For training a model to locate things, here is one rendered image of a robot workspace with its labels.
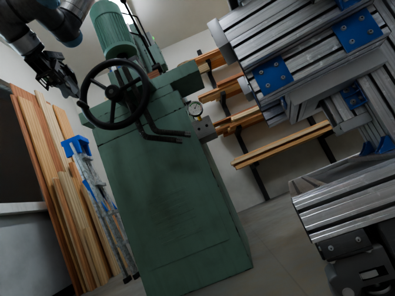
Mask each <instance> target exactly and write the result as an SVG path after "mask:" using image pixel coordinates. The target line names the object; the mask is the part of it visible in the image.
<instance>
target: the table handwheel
mask: <svg viewBox="0 0 395 296"><path fill-rule="evenodd" d="M112 66H126V67H128V68H131V69H132V70H134V71H135V72H136V73H137V74H138V76H139V77H138V78H136V79H134V80H133V81H131V82H129V83H127V84H125V85H124V86H122V87H120V88H119V87H118V86H116V85H109V86H108V87H107V86H105V85H103V84H101V83H99V82H98V81H96V80H95V79H94V78H95V76H96V75H97V74H99V73H100V72H101V71H103V70H104V69H106V68H109V67H112ZM140 81H142V86H143V95H142V100H141V102H140V104H139V106H138V108H137V109H136V105H135V104H134V103H133V105H134V107H135V112H134V113H133V114H132V115H131V116H129V117H128V118H127V119H125V120H123V121H120V122H116V123H114V118H115V106H116V103H118V102H119V103H120V104H121V105H123V106H124V107H126V108H127V109H129V108H128V106H127V104H126V102H125V96H124V94H123V91H124V90H126V89H127V88H129V87H131V86H133V85H134V84H136V83H138V82H140ZM91 82H92V83H93V84H95V85H96V86H99V87H100V88H101V89H103V90H104V91H105V96H106V98H108V99H109V100H111V114H110V119H109V123H106V122H102V121H100V120H98V119H97V118H96V117H95V116H94V115H93V114H92V113H91V111H90V110H89V109H83V108H81V110H82V113H83V115H84V116H85V117H86V119H87V120H88V121H89V122H90V123H91V124H93V125H94V126H96V127H98V128H100V129H103V130H119V129H123V128H126V127H128V126H130V125H131V124H133V123H135V122H136V121H137V120H138V119H139V118H140V117H141V116H142V114H143V113H144V111H145V110H146V108H147V105H148V103H149V99H150V83H149V79H148V77H147V75H146V73H145V71H144V70H143V69H142V68H141V67H140V66H139V65H138V64H136V63H135V62H132V61H131V60H128V59H122V58H114V59H108V60H106V61H103V62H101V63H99V64H98V65H96V66H95V67H94V68H93V69H92V70H91V71H90V72H89V73H88V74H87V75H86V77H85V79H84V80H83V82H82V85H81V89H80V93H81V96H80V98H79V100H81V101H83V102H85V103H86V104H88V103H87V94H88V89H89V86H90V84H91Z"/></svg>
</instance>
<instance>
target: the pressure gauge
mask: <svg viewBox="0 0 395 296"><path fill-rule="evenodd" d="M188 112H189V114H190V115H191V116H193V117H197V119H198V121H201V120H202V118H201V114H202V113H203V107H202V104H201V103H200V102H198V101H192V102H190V103H189V105H188Z"/></svg>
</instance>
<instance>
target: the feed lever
mask: <svg viewBox="0 0 395 296"><path fill-rule="evenodd" d="M120 2H121V3H122V4H124V6H125V8H126V10H127V12H128V14H129V16H130V18H131V20H132V22H133V24H134V26H135V28H136V30H137V32H138V34H139V36H140V38H141V40H142V42H143V44H144V46H145V48H146V50H147V52H148V53H149V55H150V57H151V59H152V61H153V63H154V65H152V69H153V70H156V69H158V71H159V73H160V75H161V74H162V72H163V69H162V66H161V64H160V63H159V62H158V63H156V62H155V60H154V58H153V56H152V54H151V52H150V50H149V48H148V46H147V44H146V42H145V40H144V38H143V36H142V34H141V32H140V30H139V28H138V26H137V24H136V22H135V20H134V18H133V16H132V14H131V12H130V10H129V8H128V6H127V4H126V0H120Z"/></svg>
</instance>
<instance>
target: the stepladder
mask: <svg viewBox="0 0 395 296"><path fill-rule="evenodd" d="M88 144H89V140H88V139H87V138H85V137H83V136H81V135H76V136H74V137H71V138H69V139H67V140H64V141H62V142H61V146H62V147H63V148H64V151H65V154H66V157H67V158H71V157H73V159H74V161H75V163H76V166H77V168H78V170H79V173H80V175H81V178H82V180H83V181H82V183H83V184H84V185H85V187H86V189H87V192H88V194H89V197H90V198H91V201H92V204H93V206H94V208H95V211H96V213H97V215H98V218H99V220H100V222H101V225H102V227H103V230H104V232H105V234H106V237H107V239H108V241H109V244H110V246H111V249H112V251H113V253H114V256H115V258H116V260H117V263H118V265H119V268H120V270H121V272H122V275H123V277H124V279H123V282H124V284H127V283H128V282H129V281H130V280H132V277H133V279H134V280H136V279H138V278H139V277H140V274H139V271H138V269H137V267H136V265H135V263H134V261H133V259H132V257H131V255H130V252H129V250H128V248H127V246H126V244H127V243H129V241H128V238H127V235H126V232H125V229H124V226H123V223H122V220H121V217H120V215H119V214H118V213H119V211H118V209H117V208H116V206H115V205H114V204H113V202H112V200H111V198H110V196H109V194H108V192H107V190H106V188H105V186H107V185H106V183H105V182H102V180H101V178H100V177H99V175H98V172H97V171H96V169H95V166H94V165H93V163H92V161H93V157H91V156H92V154H91V151H90V148H89V145H88ZM105 200H106V201H107V202H108V204H109V206H110V208H111V210H109V207H108V205H107V203H106V201H105ZM113 215H114V216H115V218H116V220H117V222H118V223H119V225H120V227H121V229H122V231H123V233H124V235H125V237H126V240H123V238H122V236H121V234H120V232H119V230H118V228H117V225H116V223H115V221H114V219H113V217H112V216H113ZM104 217H105V219H106V221H107V223H108V225H109V227H110V229H111V231H112V233H113V236H114V238H115V240H116V242H117V244H115V242H114V240H113V238H112V235H111V232H110V231H109V228H108V225H107V223H106V221H105V219H104ZM129 245H130V244H129ZM118 247H119V248H120V250H121V252H122V254H123V256H124V258H125V260H126V262H127V264H128V267H129V269H130V271H131V273H132V275H133V276H132V277H131V275H128V272H127V270H126V268H125V265H124V263H123V261H122V259H121V256H120V254H119V251H118V249H117V248H118Z"/></svg>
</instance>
